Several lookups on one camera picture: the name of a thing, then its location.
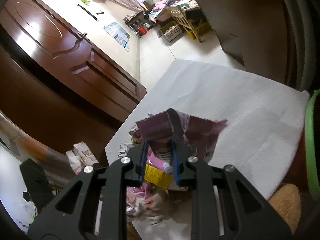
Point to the wall poster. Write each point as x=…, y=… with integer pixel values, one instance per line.
x=118, y=33

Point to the green rimmed trash bin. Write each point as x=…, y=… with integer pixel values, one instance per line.
x=311, y=132

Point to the cardboard box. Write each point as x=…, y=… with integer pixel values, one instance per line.
x=171, y=31

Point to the crumpled grey white wrapper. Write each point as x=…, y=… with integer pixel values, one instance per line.
x=148, y=202

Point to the white pink flattened carton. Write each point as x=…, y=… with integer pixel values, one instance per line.
x=80, y=156

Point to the purple snack wrapper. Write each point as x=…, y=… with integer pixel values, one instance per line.
x=199, y=134

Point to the tan fuzzy cushion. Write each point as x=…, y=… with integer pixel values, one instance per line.
x=287, y=202

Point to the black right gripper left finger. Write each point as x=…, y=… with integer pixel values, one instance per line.
x=129, y=170

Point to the bed with pink bedding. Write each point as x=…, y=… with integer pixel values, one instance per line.
x=159, y=8

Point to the yellow crate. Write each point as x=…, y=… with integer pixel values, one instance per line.
x=201, y=29

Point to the dark wooden cabinet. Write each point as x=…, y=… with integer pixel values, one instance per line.
x=257, y=33

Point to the wooden chair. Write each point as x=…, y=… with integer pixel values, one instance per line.
x=189, y=17

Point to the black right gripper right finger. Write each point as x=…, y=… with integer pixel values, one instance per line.
x=189, y=170

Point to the brown wooden door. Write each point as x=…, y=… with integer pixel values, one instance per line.
x=70, y=57

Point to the yellow bear packet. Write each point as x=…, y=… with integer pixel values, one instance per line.
x=157, y=177

